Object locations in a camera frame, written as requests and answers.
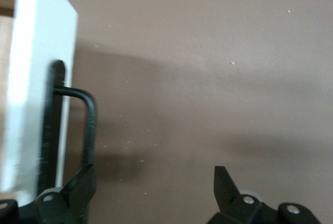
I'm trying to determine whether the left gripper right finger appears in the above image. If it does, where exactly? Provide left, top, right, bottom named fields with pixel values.
left=213, top=165, right=262, bottom=224

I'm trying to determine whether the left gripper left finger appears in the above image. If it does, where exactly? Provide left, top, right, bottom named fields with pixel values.
left=33, top=163, right=97, bottom=224

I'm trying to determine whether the black metal drawer handle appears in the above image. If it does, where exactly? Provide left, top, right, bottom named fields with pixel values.
left=37, top=59, right=98, bottom=196

